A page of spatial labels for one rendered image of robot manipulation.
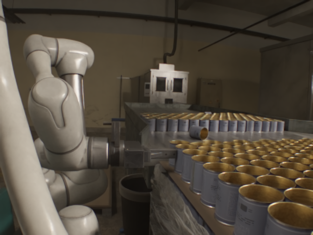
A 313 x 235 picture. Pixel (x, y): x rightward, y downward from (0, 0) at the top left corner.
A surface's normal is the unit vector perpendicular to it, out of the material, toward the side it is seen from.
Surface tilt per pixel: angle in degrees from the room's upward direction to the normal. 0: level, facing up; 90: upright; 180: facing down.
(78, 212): 5
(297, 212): 89
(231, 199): 88
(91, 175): 73
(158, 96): 90
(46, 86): 51
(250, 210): 89
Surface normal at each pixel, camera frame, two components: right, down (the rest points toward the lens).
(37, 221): 0.40, -0.45
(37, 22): 0.19, 0.11
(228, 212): -0.54, 0.04
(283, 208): -0.20, 0.06
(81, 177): 0.55, -0.23
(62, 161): 0.15, 0.72
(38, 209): 0.57, -0.55
